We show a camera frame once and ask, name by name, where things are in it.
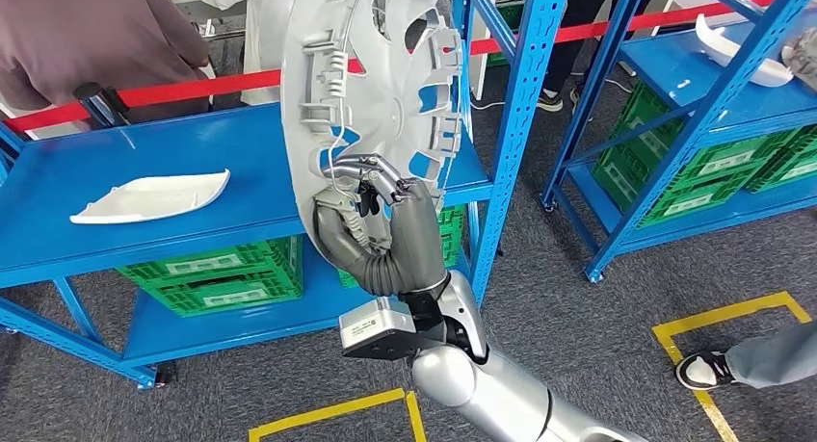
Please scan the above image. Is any blue metal shelf rack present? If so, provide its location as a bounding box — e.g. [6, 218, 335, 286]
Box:
[0, 0, 572, 389]
[540, 0, 817, 284]

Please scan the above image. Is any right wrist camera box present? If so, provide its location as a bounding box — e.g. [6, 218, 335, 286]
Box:
[338, 297, 426, 362]

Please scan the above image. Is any white board panel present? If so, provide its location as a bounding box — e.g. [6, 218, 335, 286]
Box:
[0, 104, 46, 141]
[468, 0, 500, 102]

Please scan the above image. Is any silver wheel hubcap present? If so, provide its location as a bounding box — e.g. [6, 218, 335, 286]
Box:
[280, 0, 466, 281]
[781, 25, 817, 94]

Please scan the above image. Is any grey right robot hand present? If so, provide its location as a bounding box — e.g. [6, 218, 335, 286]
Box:
[311, 153, 448, 298]

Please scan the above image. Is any person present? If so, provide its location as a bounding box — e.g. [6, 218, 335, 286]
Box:
[535, 0, 669, 115]
[162, 0, 302, 107]
[674, 321, 817, 393]
[0, 0, 212, 124]

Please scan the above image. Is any white plastic mirror cover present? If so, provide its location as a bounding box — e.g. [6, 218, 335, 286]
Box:
[68, 168, 231, 226]
[694, 13, 795, 89]

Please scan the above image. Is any red barrier belt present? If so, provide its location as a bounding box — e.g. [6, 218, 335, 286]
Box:
[1, 0, 783, 134]

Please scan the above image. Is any black barrier post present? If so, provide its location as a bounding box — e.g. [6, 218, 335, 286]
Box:
[71, 81, 132, 129]

